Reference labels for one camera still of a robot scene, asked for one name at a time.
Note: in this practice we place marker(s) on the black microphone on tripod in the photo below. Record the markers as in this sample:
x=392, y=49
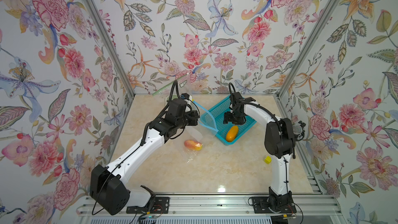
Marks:
x=299, y=134

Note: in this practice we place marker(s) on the aluminium front rail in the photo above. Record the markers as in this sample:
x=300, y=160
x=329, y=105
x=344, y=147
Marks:
x=217, y=209

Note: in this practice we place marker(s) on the small yellow block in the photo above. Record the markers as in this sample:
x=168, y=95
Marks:
x=268, y=160

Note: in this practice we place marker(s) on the red mango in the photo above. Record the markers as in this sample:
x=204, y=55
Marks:
x=193, y=145

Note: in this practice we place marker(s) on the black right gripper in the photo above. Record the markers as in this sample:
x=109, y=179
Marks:
x=226, y=118

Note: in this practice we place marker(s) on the yellow mango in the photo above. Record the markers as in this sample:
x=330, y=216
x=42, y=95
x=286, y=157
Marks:
x=232, y=134

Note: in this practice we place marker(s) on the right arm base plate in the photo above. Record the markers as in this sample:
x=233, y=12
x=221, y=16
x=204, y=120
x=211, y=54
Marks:
x=262, y=205

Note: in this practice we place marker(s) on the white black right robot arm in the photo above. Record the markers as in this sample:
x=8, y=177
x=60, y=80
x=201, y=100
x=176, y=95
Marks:
x=279, y=142

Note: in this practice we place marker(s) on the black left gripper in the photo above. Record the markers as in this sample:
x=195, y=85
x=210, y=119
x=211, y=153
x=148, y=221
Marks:
x=193, y=118

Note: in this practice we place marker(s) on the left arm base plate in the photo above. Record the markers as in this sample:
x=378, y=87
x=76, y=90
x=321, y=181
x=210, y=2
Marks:
x=143, y=200

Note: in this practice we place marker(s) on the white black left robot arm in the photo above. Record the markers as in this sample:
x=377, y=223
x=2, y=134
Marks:
x=108, y=183

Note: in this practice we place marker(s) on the clear green-print zip bag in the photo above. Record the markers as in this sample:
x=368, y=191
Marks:
x=175, y=89

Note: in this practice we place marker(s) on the teal plastic basket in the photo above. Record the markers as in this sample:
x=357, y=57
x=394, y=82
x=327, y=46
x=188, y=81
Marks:
x=220, y=120

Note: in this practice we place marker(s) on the clear blue-zipper zip bag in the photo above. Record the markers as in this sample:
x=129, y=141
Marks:
x=203, y=132

